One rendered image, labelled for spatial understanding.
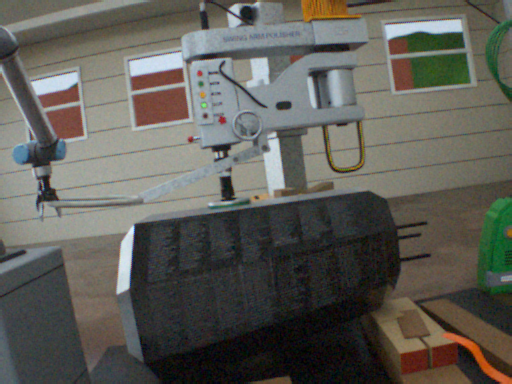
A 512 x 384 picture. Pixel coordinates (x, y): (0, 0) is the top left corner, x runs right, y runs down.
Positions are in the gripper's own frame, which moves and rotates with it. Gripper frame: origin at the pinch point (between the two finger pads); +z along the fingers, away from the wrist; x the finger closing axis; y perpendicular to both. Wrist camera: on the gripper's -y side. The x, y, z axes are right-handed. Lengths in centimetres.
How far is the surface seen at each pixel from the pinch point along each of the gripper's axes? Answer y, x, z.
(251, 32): 48, 99, -73
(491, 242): 107, 216, 62
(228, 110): 42, 83, -36
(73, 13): -510, 190, -272
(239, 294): 70, 53, 40
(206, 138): 37, 71, -25
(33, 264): 85, -24, 2
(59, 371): 86, -26, 36
